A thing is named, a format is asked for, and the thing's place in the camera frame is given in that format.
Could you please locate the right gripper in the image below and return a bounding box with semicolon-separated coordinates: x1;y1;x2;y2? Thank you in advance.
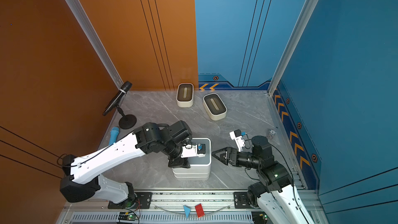
212;148;262;170

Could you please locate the grey lid tissue box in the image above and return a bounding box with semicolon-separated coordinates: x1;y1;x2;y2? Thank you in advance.
188;138;211;167
173;171;210;178
173;165;211;174

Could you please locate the cream tissue box angled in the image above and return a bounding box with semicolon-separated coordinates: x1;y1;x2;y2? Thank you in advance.
203;93;227;121

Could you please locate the bamboo lid tissue box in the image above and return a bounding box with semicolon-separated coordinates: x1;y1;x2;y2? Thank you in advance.
175;175;209;181

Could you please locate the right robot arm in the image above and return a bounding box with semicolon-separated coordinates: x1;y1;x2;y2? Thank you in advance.
212;135;314;224

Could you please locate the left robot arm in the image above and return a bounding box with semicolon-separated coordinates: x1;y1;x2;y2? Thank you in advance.
60;120;206;209

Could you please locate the cream tissue box rear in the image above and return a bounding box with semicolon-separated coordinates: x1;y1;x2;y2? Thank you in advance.
176;83;194;108

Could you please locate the blue triangle piece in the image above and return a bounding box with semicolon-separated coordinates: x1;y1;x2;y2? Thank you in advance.
183;205;191;218

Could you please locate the small clear bottle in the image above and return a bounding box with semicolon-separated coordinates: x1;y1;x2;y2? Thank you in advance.
266;129;276;141

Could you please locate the red block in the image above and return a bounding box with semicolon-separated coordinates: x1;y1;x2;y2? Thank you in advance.
195;204;205;218

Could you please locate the black microphone on stand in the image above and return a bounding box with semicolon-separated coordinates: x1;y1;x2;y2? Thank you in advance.
102;81;137;130

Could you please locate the blue microphone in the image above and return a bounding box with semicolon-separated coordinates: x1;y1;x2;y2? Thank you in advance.
108;127;120;145

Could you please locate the right circuit board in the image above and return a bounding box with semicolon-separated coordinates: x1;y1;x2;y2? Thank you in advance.
251;212;268;224

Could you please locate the circuit board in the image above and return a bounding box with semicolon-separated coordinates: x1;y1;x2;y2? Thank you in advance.
251;212;268;224
117;212;140;224

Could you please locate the left circuit board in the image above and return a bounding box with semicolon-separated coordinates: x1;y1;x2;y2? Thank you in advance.
117;212;140;224

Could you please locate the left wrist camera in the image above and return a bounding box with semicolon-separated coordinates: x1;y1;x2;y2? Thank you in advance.
181;144;206;158

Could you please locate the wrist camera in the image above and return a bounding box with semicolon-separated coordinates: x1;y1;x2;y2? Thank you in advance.
181;144;206;158
229;129;248;152

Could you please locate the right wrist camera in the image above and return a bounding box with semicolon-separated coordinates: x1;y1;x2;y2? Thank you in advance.
229;129;248;152

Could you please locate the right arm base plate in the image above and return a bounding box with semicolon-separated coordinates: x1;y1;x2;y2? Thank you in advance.
233;191;258;209

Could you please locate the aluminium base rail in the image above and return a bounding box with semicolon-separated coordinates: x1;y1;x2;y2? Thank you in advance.
55;189;330;224

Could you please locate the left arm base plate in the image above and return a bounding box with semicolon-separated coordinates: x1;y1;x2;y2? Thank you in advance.
107;192;152;210

